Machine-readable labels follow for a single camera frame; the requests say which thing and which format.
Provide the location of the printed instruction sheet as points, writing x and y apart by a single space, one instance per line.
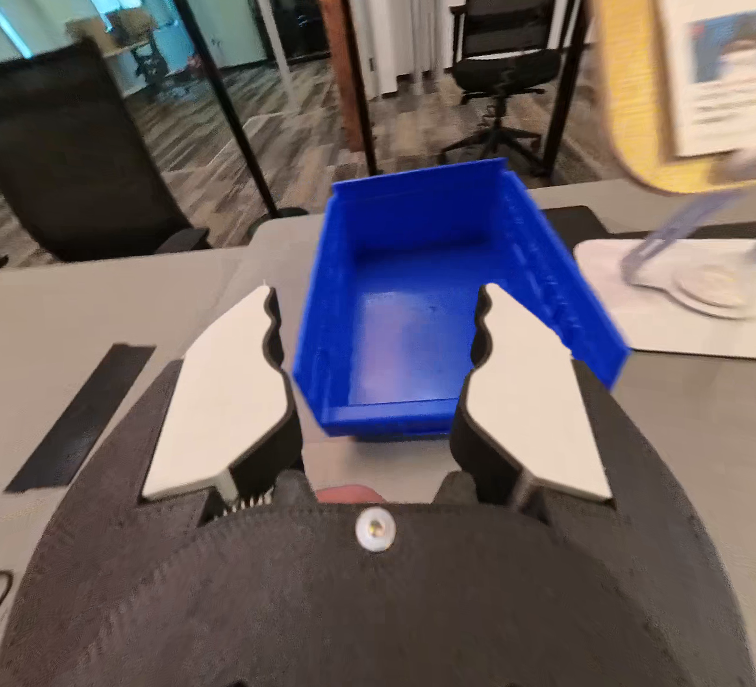
709 19

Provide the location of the clear acrylic stand support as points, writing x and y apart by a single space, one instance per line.
667 238

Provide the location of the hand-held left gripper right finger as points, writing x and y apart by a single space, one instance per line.
531 403

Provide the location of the wooden post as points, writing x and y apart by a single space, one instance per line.
331 49

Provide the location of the short black tape strip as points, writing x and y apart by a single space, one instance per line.
82 415

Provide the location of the blue plastic bin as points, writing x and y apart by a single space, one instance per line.
413 226

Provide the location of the black metal post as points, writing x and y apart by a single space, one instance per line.
357 79
224 96

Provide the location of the instruction sheet on wooden board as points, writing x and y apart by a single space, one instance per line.
626 49

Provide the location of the black mesh office chair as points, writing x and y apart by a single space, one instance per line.
77 167

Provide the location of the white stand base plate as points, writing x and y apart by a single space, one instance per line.
614 309

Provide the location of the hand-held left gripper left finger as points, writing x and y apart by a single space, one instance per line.
218 397

